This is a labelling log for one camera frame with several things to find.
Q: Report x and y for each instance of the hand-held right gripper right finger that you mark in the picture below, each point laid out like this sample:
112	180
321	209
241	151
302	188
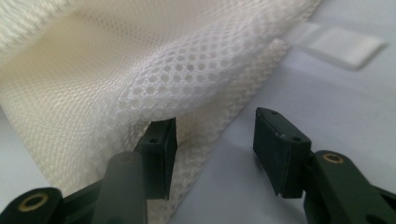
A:
280	152

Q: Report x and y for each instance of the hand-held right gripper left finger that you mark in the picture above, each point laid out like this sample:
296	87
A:
158	158

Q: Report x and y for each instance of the white mesh laundry bag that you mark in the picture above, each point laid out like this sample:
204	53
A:
130	77

